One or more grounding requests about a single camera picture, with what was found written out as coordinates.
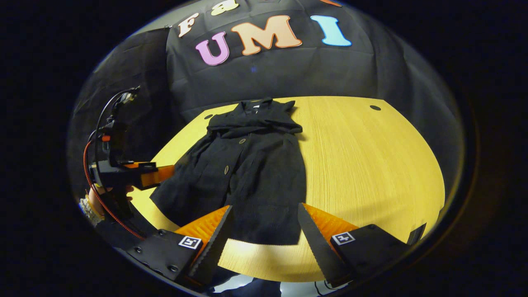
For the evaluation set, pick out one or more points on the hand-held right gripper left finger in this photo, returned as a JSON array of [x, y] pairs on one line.
[[214, 243]]

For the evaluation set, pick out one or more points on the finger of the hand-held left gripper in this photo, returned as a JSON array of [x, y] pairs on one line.
[[159, 175]]

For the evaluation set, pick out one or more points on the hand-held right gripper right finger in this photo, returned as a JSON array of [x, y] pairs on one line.
[[317, 247]]

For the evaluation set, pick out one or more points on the black backdrop cloth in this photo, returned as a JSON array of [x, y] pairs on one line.
[[288, 74]]

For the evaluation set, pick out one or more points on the black buttoned coat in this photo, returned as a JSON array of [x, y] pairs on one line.
[[251, 173]]

